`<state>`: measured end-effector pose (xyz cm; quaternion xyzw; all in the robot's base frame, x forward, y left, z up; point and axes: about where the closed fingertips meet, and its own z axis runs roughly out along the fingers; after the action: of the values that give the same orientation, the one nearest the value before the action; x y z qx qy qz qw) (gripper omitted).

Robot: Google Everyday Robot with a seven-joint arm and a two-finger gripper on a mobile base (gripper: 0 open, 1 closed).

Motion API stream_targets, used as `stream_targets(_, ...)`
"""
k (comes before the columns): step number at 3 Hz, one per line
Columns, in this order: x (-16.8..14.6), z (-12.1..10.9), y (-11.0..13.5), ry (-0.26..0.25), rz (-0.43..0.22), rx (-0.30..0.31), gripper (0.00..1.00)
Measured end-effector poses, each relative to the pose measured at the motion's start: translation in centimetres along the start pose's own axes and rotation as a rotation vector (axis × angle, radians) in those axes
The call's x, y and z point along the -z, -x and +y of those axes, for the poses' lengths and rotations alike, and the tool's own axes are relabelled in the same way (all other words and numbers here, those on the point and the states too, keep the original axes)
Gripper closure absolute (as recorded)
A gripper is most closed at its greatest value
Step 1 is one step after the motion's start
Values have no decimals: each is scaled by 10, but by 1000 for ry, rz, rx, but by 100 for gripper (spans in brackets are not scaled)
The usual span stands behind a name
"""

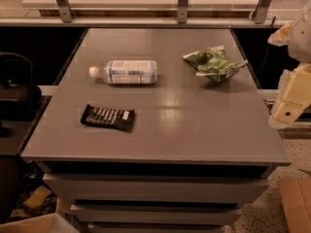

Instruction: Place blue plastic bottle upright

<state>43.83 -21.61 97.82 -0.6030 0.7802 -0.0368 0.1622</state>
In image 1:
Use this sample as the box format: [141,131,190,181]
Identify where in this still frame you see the metal railing frame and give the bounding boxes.
[0,0,311,29]

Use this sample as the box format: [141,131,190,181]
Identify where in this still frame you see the yellow sponge on floor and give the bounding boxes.
[22,185,52,210]

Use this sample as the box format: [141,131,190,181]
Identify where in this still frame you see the grey drawer cabinet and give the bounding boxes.
[22,29,291,233]

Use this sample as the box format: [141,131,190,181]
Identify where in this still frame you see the cardboard box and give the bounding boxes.
[0,213,80,233]
[278,179,311,233]

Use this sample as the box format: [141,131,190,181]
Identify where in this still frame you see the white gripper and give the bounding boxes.
[267,15,311,129]

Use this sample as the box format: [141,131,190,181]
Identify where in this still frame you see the black chair left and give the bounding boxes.
[0,51,42,137]

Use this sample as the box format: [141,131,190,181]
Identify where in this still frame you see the black snack bar wrapper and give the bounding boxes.
[81,104,135,132]

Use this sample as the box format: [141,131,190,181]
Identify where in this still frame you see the green chip bag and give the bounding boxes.
[183,46,248,83]

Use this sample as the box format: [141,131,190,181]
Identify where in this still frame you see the cardboard box bottom left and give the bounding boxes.
[0,213,80,233]

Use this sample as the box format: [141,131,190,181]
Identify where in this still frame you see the clear plastic water bottle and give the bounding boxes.
[89,60,157,84]

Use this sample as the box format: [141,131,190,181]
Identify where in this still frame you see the cardboard box right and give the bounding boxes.
[278,179,311,233]

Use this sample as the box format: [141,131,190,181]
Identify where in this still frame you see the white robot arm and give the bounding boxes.
[268,1,311,129]

